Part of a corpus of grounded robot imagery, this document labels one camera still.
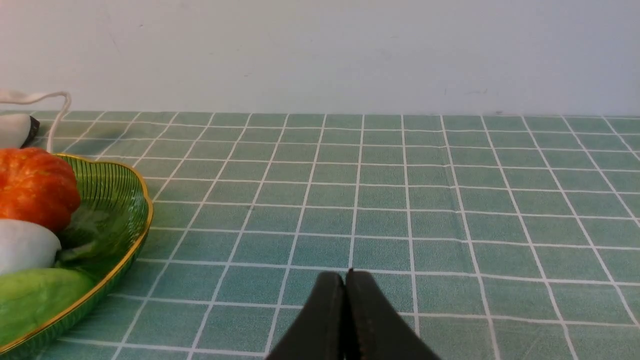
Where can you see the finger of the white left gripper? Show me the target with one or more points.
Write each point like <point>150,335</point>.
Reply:
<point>18,130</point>

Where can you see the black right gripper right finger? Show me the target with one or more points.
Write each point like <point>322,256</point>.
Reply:
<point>374,329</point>

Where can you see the white radish with green leaves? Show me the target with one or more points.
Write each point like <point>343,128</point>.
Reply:
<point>25,246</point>

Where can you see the green toy cucumber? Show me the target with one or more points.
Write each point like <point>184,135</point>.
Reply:
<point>32,297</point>

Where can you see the green glass scalloped plate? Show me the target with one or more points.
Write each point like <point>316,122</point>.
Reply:
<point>116,212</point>

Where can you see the orange toy pumpkin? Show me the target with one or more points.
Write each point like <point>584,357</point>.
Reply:
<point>37,187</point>

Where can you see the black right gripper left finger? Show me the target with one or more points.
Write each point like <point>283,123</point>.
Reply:
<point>315,334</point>

